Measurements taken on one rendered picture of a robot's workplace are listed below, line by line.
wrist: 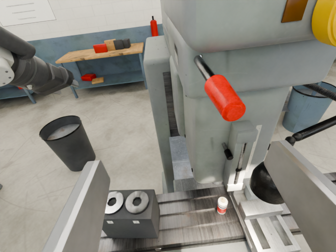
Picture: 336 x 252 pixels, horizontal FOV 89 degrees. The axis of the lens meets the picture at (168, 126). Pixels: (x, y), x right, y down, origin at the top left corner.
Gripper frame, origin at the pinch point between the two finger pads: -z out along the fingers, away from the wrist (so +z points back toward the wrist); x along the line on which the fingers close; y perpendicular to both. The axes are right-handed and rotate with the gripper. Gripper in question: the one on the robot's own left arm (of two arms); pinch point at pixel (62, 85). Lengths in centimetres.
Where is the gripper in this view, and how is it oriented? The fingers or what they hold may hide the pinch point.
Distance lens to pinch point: 67.1
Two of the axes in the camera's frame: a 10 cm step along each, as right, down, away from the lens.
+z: -0.9, -0.5, -9.9
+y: -3.5, -9.3, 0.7
